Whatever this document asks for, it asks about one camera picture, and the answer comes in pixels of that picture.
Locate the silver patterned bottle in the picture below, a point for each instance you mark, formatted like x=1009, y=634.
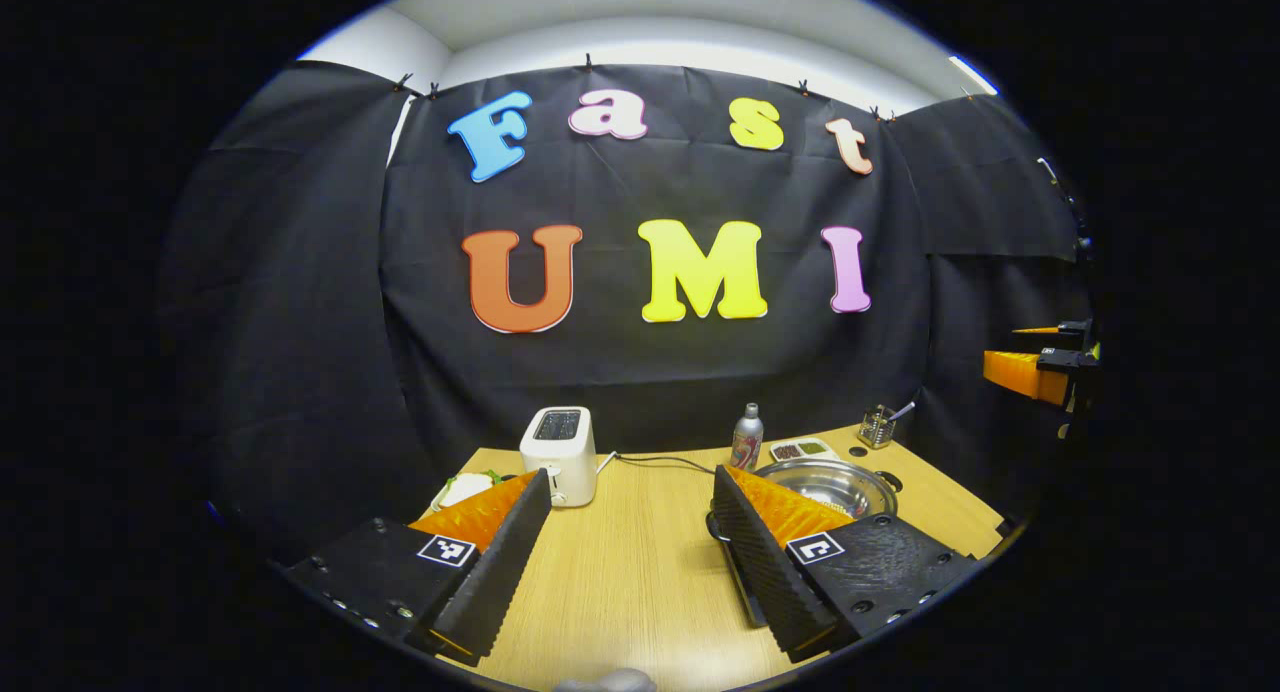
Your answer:
x=747, y=442

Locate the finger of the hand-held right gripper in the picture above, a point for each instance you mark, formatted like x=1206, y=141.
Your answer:
x=1040, y=372
x=1075, y=328

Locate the white divided seasoning dish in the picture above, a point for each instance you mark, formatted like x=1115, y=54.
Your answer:
x=800, y=450

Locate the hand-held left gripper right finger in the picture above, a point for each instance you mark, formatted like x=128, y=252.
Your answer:
x=765, y=572

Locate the white toaster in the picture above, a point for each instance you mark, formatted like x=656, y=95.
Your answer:
x=558, y=462

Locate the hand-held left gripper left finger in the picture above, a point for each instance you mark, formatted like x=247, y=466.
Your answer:
x=495, y=582

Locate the stainless steel pot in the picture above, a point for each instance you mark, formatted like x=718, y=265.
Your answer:
x=840, y=487

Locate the metal mesh utensil holder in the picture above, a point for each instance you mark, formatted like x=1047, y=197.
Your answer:
x=876, y=430

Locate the pale cloth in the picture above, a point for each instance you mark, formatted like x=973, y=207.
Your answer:
x=605, y=681

